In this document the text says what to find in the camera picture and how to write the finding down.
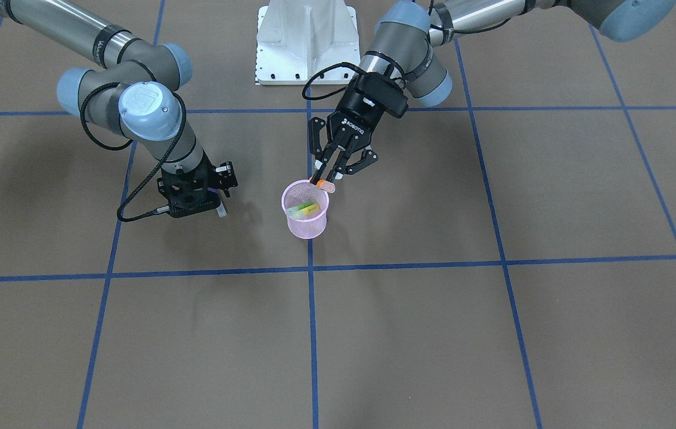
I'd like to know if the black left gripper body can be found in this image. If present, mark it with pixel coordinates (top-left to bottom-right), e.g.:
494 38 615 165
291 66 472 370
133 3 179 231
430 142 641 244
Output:
308 73 408 176

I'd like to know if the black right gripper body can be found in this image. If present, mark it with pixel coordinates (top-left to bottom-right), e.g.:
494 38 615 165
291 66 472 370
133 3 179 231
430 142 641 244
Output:
156 161 238 218

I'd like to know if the orange highlighter pen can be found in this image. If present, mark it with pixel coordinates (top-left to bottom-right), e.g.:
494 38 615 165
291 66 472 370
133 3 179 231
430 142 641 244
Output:
313 179 336 194

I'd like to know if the purple pen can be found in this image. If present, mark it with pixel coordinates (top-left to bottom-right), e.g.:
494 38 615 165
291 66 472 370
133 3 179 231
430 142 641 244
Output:
208 188 227 218

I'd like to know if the yellow highlighter pen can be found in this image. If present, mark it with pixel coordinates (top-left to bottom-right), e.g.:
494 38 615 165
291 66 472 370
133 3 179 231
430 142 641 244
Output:
291 203 321 220

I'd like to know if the green highlighter pen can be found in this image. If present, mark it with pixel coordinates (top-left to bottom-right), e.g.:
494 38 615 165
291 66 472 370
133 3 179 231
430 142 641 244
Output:
285 201 314 217

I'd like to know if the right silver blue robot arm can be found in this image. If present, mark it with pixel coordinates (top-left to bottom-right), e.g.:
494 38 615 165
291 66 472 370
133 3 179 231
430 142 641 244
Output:
0 1 238 222

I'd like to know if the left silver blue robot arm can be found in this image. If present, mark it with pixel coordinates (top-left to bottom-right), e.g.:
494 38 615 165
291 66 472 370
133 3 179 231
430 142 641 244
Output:
308 1 675 192

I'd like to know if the pink mesh pen holder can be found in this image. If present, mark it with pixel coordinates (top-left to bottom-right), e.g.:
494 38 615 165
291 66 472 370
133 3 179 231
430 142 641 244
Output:
281 179 330 240

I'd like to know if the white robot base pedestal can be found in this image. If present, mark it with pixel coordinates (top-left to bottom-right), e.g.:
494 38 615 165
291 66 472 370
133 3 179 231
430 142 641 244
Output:
255 1 360 85

